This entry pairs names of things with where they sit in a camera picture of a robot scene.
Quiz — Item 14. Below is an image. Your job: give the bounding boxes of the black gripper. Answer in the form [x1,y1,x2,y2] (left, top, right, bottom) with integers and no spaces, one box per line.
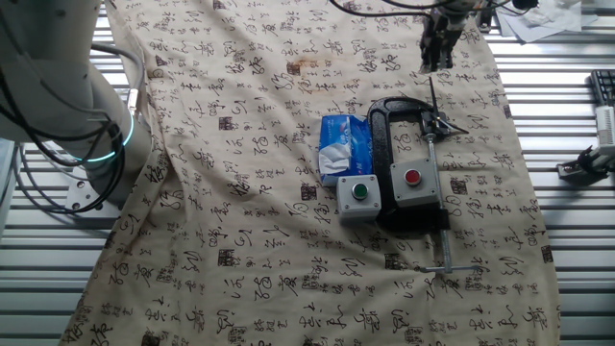
[420,7,465,75]

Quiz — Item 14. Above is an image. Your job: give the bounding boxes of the long black clock hand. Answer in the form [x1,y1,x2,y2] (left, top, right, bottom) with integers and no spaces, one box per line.
[427,75,441,124]

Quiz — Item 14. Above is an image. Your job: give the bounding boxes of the black clock movement box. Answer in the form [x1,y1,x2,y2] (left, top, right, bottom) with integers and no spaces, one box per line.
[420,111,453,141]

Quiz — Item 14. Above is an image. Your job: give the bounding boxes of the short black clock hand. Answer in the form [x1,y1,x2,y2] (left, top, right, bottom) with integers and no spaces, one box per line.
[439,119,471,136]

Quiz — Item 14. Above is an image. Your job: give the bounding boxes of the black C-clamp with screw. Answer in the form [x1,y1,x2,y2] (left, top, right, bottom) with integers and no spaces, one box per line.
[366,95,483,276]

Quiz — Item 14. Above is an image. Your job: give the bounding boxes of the blue tissue pack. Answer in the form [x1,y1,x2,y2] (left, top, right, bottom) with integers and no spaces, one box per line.
[318,113,375,187]

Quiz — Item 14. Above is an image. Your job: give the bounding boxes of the white papers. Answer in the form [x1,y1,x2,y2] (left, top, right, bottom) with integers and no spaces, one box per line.
[494,0,600,43]

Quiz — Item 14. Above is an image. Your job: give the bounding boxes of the grey box red button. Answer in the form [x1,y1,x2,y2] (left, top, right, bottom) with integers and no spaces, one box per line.
[388,157,441,209]

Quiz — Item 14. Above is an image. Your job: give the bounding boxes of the black keyboard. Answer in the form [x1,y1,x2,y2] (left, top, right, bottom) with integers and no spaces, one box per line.
[589,69,615,106]

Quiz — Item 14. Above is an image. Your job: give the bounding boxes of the grey box green button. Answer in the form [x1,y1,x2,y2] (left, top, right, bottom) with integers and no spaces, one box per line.
[334,173,383,226]

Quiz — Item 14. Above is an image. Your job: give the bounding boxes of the grey ribbed adapter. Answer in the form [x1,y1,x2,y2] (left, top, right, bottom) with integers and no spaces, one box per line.
[595,105,615,146]

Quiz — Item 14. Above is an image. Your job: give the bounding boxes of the beige calligraphy cloth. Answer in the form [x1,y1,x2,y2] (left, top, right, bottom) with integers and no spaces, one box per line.
[57,0,563,346]

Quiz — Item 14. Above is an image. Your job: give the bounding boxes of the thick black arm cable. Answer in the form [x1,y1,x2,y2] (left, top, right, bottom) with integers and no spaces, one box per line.
[328,0,431,20]

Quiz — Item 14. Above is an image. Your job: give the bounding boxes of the grey and black bracket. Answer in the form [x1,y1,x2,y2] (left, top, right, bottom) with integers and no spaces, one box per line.
[556,143,615,184]

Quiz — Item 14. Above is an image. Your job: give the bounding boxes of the thick grey robot cable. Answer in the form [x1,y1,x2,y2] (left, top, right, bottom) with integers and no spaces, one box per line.
[88,41,146,116]

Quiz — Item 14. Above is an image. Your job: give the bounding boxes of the black cable bundle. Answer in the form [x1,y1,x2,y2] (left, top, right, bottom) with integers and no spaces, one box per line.
[0,57,128,215]

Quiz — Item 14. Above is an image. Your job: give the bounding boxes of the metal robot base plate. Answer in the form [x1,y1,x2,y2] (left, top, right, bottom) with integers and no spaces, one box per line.
[64,180,124,218]

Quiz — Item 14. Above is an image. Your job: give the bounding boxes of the thin light grey cables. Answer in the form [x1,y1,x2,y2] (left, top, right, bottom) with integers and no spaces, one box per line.
[12,143,97,216]

